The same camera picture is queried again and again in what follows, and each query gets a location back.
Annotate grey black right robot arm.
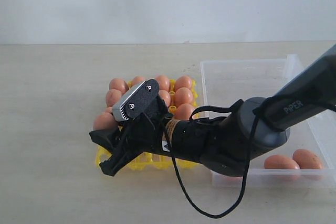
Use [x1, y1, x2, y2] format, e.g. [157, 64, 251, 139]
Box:
[89, 47, 335, 177]

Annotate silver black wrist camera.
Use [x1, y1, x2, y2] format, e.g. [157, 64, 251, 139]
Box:
[112, 79, 160, 122]

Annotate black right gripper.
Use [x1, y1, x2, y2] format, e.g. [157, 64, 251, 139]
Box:
[89, 95, 172, 176]

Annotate brown egg packed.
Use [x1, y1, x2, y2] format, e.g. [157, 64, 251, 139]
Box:
[174, 76, 193, 91]
[155, 75, 170, 92]
[131, 76, 146, 86]
[109, 78, 129, 93]

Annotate yellow plastic egg tray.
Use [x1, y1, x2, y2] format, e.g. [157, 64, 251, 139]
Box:
[94, 79, 198, 170]

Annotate brown egg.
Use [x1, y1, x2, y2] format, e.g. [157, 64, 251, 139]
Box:
[292, 149, 323, 169]
[105, 89, 123, 107]
[174, 87, 194, 107]
[225, 176, 243, 182]
[105, 107, 112, 113]
[93, 112, 118, 130]
[174, 103, 195, 120]
[159, 90, 171, 107]
[264, 154, 300, 170]

